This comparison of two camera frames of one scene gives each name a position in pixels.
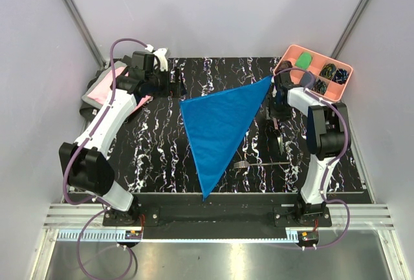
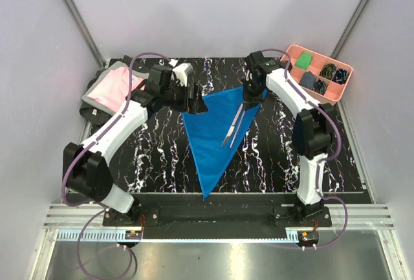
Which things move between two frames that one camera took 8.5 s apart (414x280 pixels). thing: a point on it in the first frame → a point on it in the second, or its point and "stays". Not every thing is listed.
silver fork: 241,164 → 237,129
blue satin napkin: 216,122 stays
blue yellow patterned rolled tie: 328,71 stays
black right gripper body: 279,110 → 252,93
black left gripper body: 160,85 → 176,97
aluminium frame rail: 70,6 stays
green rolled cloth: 303,60 stays
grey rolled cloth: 305,79 stays
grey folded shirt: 92,101 stays
